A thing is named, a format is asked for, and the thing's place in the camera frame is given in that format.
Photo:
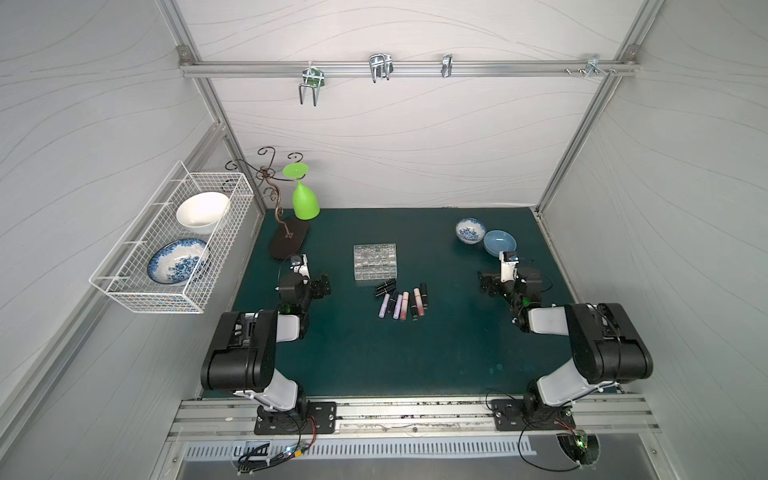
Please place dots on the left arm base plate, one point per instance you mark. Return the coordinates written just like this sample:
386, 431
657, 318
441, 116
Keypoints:
294, 419

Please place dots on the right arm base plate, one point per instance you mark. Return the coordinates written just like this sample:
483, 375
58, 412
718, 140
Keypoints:
510, 414

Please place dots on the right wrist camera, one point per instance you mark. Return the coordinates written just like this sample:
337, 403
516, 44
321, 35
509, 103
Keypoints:
509, 265

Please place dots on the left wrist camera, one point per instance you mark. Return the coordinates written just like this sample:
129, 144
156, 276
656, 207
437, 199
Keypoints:
299, 265

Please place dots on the copper wire stand black base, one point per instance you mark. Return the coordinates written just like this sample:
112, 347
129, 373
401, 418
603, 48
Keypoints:
291, 232

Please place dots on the metal double hook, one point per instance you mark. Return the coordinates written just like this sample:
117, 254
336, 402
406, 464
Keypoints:
313, 80
381, 67

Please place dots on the black lipstick lower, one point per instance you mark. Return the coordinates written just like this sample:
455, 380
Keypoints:
382, 290

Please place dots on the round floor port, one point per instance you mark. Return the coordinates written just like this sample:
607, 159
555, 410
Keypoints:
580, 447

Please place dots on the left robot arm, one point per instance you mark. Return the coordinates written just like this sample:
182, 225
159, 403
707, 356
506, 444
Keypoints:
241, 357

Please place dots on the clear acrylic lipstick organizer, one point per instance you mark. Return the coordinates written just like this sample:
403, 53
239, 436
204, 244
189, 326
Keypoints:
374, 262

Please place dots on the green plastic goblet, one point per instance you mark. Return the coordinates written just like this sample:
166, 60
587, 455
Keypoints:
304, 200

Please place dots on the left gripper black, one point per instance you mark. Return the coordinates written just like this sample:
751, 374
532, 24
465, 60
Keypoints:
318, 285

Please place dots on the pink ombre lip gloss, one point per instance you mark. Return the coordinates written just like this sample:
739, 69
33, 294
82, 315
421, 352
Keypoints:
416, 295

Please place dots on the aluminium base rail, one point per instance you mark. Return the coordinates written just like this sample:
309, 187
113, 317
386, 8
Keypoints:
370, 417

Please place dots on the white wire basket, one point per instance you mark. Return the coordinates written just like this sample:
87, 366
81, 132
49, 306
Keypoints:
122, 275

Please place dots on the blue floral bowl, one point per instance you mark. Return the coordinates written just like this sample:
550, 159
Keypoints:
470, 231

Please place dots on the blue floral plate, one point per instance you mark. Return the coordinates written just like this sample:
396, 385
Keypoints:
176, 262

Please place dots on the light blue bowl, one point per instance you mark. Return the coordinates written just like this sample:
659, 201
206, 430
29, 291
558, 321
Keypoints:
497, 241

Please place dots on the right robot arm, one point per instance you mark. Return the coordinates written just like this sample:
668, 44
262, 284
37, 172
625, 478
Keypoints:
606, 348

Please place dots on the metal hook right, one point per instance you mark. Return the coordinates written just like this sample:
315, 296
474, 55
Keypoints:
592, 68

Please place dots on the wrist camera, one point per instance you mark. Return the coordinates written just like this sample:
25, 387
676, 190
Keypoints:
299, 265
509, 265

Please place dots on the white bowl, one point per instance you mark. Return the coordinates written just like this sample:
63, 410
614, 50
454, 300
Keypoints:
201, 213

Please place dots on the aluminium cross rail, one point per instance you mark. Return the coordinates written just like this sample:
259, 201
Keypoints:
431, 68

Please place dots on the black slim lipstick tube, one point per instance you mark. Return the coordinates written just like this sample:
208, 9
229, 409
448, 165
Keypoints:
392, 303

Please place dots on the metal double hook middle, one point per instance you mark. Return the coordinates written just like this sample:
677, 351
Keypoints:
381, 67

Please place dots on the metal clip hook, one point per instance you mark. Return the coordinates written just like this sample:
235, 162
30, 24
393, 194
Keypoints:
446, 66

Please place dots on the black lipstick upper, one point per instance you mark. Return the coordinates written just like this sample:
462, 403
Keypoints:
386, 284

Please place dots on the metal double hook left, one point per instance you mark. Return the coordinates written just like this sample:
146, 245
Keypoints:
313, 80

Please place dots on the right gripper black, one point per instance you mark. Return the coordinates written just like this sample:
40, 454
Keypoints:
494, 283

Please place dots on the white cable duct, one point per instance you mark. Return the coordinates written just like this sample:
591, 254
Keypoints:
370, 448

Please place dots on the lilac lip gloss right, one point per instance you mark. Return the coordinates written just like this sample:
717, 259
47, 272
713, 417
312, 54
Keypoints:
397, 307

